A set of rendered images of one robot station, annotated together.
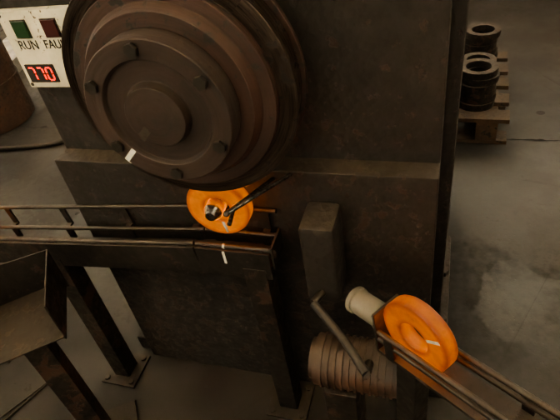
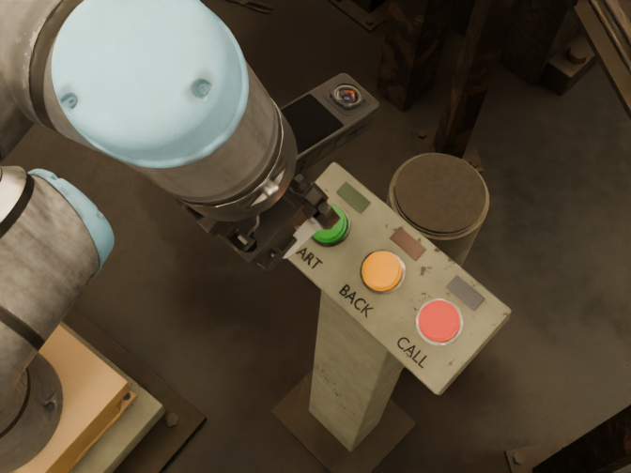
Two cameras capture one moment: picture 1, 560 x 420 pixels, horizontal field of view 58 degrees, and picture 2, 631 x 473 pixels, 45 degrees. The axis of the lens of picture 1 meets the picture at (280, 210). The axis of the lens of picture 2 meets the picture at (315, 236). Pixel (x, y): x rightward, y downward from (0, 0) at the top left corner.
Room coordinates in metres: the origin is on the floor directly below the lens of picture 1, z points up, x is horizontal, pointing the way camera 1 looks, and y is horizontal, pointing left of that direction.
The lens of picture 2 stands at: (-0.35, -0.24, 1.30)
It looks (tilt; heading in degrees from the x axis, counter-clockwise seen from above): 63 degrees down; 18
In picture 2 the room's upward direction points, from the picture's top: 4 degrees clockwise
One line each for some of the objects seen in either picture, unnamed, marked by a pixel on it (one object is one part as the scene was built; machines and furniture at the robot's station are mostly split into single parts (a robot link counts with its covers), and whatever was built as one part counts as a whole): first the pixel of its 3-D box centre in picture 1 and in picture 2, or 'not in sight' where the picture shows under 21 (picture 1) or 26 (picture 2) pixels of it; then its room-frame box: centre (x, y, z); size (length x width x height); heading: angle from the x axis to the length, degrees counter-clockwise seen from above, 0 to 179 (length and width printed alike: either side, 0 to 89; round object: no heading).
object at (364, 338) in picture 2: not in sight; (358, 361); (-0.02, -0.21, 0.31); 0.24 x 0.16 x 0.62; 67
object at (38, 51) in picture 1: (62, 48); not in sight; (1.15, 0.41, 1.15); 0.26 x 0.02 x 0.18; 67
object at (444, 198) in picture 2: not in sight; (408, 280); (0.15, -0.23, 0.26); 0.12 x 0.12 x 0.52
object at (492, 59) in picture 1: (396, 67); not in sight; (2.66, -0.80, 0.22); 1.20 x 0.81 x 0.44; 65
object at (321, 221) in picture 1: (324, 252); not in sight; (0.84, -0.08, 0.68); 0.11 x 0.08 x 0.24; 157
